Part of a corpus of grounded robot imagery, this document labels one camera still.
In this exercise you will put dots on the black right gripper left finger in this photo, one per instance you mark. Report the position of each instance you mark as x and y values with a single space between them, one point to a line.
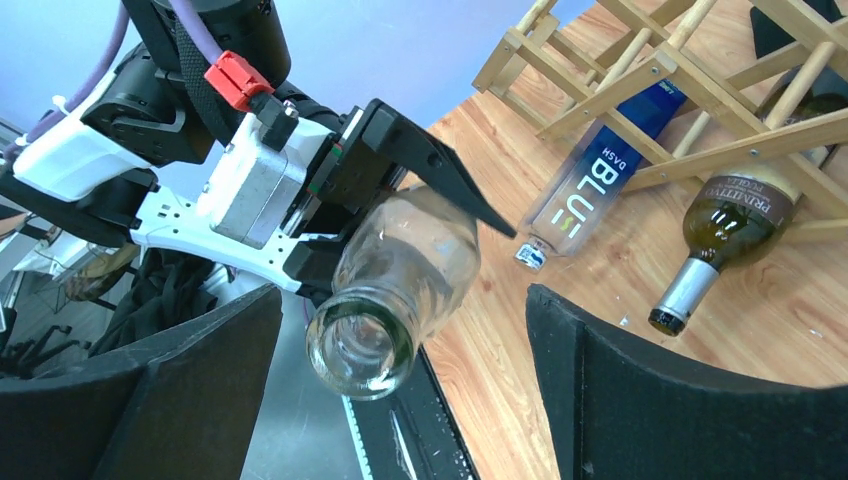
180 404

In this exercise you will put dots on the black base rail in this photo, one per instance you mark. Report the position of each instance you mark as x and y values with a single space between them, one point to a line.
411 433

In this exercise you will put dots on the small clear glass bottle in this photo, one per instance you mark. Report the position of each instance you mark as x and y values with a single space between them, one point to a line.
403 273

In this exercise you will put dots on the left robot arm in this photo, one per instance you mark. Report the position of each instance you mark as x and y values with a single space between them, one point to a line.
190 138

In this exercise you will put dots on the blue labelled clear bottle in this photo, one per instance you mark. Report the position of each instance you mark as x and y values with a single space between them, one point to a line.
572 204

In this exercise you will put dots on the black cloth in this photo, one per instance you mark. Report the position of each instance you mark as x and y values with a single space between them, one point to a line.
769 37

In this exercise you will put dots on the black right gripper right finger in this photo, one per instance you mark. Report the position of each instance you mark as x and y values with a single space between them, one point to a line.
621 407

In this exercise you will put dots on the dark brown wine bottle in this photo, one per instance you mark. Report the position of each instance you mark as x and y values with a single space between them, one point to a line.
740 212

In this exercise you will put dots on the wooden lattice wine rack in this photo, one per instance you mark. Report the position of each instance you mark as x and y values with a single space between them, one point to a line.
556 86

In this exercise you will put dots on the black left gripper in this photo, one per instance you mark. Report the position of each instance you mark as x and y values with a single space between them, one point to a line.
345 178

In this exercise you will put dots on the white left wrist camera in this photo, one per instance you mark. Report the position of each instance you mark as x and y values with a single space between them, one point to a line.
253 185

